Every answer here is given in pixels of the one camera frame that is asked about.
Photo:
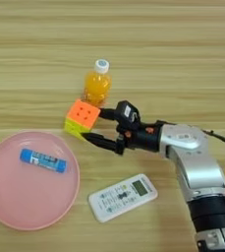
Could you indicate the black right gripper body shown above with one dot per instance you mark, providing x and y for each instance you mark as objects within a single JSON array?
[{"x": 143, "y": 136}]

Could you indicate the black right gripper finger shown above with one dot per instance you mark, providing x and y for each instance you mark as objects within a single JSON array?
[
  {"x": 106, "y": 113},
  {"x": 101, "y": 141}
]

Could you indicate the orange yellow puzzle cube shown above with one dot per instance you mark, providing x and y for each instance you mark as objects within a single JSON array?
[{"x": 83, "y": 114}]

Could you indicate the orange juice bottle white cap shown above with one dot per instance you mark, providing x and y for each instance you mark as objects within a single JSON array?
[{"x": 97, "y": 87}]

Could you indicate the blue glue stick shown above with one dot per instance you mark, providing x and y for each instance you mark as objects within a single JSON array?
[{"x": 43, "y": 160}]

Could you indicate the white remote control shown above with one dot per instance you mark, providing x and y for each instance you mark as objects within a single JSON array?
[{"x": 120, "y": 198}]

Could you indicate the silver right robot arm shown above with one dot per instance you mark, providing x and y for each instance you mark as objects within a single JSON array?
[{"x": 199, "y": 170}]

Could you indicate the small black box white label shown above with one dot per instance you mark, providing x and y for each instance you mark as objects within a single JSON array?
[{"x": 127, "y": 111}]

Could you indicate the pink round plate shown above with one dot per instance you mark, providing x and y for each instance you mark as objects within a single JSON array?
[{"x": 35, "y": 200}]

